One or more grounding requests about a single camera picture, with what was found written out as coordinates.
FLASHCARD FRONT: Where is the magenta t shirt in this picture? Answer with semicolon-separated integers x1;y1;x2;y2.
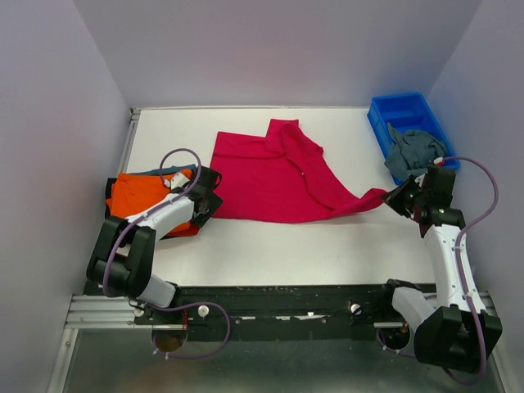
210;119;385;224

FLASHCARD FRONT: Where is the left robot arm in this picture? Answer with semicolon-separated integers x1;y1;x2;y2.
86;166;223;323

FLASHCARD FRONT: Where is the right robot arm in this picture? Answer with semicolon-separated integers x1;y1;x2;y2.
376;164;503;376

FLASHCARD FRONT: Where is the red folded t shirt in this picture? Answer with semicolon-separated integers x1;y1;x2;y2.
164;222;200;238

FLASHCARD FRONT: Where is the teal folded t shirt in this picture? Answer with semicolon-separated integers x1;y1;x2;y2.
136;164;197;176

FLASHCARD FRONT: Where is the grey crumpled t shirt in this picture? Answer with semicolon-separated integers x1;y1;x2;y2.
384;123;448;181

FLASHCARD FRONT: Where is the orange folded t shirt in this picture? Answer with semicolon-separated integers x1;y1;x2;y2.
111;169;196;219

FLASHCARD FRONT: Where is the blue plastic bin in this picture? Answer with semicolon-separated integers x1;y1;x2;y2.
368;93;455;185

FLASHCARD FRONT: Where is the black folded t shirt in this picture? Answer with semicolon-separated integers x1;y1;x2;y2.
104;178;117;219

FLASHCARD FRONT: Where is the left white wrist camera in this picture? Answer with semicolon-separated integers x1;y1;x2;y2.
163;172;190;192

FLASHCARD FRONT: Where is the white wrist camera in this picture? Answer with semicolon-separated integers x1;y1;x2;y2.
163;172;190;192
415;157;445;186

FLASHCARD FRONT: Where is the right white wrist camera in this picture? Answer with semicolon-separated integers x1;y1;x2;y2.
415;157;445;186

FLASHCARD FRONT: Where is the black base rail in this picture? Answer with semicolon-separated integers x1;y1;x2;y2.
133;284;409;342

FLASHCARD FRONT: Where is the aluminium frame profile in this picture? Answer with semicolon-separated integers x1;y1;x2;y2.
65;295;184;331

